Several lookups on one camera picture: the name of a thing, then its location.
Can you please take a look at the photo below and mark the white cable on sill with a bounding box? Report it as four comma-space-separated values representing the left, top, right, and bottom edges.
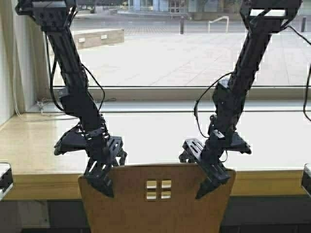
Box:
13, 48, 73, 122

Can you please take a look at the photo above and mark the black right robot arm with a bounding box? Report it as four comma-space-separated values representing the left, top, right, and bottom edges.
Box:
179, 0, 302, 200

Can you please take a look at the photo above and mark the left robot base edge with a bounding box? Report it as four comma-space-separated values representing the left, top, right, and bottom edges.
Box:
0, 162, 14, 201

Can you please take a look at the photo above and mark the wooden window counter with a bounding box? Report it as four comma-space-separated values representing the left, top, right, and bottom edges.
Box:
0, 112, 311, 200

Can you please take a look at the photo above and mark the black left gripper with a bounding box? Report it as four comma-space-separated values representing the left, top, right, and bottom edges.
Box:
54, 127, 127, 198

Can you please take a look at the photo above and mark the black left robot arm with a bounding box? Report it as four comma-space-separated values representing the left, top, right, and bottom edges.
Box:
15, 0, 127, 198

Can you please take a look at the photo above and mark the outdoor dark bollard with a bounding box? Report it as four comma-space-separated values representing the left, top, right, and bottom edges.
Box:
180, 17, 184, 35

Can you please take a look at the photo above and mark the white window frame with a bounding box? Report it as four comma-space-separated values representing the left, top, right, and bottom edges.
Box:
14, 0, 311, 114

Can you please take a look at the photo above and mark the outdoor concrete bench wall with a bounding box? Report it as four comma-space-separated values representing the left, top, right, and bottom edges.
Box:
72, 28, 124, 49

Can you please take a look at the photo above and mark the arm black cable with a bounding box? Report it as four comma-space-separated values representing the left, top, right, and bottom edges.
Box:
45, 33, 117, 115
193, 71, 235, 163

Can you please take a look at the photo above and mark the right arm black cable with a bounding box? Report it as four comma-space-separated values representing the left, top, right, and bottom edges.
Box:
193, 71, 235, 163

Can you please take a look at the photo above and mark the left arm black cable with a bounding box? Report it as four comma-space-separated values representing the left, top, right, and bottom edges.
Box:
45, 33, 117, 115

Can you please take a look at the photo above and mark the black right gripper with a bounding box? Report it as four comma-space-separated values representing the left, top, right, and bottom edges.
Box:
178, 130, 252, 200

